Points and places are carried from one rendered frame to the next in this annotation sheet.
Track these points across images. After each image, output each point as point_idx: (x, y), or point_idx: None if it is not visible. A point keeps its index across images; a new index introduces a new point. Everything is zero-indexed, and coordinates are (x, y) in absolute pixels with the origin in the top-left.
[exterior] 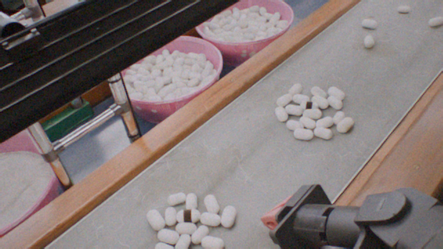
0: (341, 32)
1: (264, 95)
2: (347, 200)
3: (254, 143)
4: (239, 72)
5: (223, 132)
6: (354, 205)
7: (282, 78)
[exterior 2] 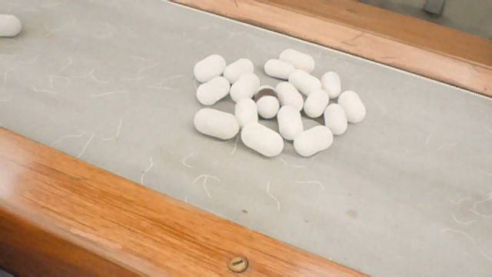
0: None
1: (241, 193)
2: (446, 60)
3: (415, 185)
4: (184, 250)
5: (430, 257)
6: (453, 53)
7: (148, 164)
